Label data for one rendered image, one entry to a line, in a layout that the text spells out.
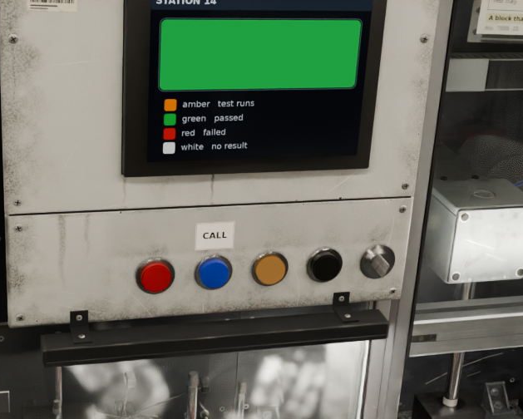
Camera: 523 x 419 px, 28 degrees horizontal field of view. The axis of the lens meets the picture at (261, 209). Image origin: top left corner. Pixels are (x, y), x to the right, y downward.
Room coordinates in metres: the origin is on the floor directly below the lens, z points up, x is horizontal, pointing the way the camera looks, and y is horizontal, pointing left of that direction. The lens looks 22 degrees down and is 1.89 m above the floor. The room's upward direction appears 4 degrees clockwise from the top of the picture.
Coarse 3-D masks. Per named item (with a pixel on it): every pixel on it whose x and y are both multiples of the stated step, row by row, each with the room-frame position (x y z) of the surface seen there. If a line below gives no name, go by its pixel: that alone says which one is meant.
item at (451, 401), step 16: (464, 352) 1.29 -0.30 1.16; (448, 368) 1.29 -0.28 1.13; (448, 384) 1.29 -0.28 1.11; (416, 400) 1.30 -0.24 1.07; (432, 400) 1.30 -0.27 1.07; (448, 400) 1.29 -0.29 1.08; (464, 400) 1.30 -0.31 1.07; (416, 416) 1.30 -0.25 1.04; (432, 416) 1.26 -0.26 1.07; (448, 416) 1.26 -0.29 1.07; (464, 416) 1.27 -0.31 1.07; (480, 416) 1.28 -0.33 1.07
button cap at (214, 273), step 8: (208, 264) 0.95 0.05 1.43; (216, 264) 0.95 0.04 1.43; (224, 264) 0.96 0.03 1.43; (200, 272) 0.95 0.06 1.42; (208, 272) 0.95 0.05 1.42; (216, 272) 0.95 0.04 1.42; (224, 272) 0.95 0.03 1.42; (208, 280) 0.95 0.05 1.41; (216, 280) 0.95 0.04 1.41; (224, 280) 0.95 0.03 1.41
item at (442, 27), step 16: (448, 0) 1.04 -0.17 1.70; (448, 16) 1.04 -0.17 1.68; (448, 32) 1.04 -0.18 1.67; (432, 64) 1.03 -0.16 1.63; (432, 80) 1.04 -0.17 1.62; (432, 96) 1.04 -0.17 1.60; (432, 112) 1.04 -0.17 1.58; (432, 128) 1.04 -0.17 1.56; (432, 144) 1.04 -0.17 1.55; (416, 192) 1.04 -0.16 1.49; (416, 208) 1.04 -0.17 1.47; (416, 224) 1.04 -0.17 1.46; (416, 240) 1.04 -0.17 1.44; (416, 256) 1.04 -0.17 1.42; (416, 272) 1.04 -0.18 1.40; (384, 304) 1.03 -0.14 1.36; (400, 304) 1.03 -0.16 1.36; (400, 320) 1.04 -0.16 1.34; (400, 336) 1.04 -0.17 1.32; (400, 352) 1.04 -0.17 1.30; (368, 368) 1.03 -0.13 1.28; (400, 368) 1.04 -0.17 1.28; (368, 384) 1.03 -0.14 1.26; (400, 384) 1.04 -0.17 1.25; (368, 400) 1.03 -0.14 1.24; (368, 416) 1.03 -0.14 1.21; (384, 416) 1.03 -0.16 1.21
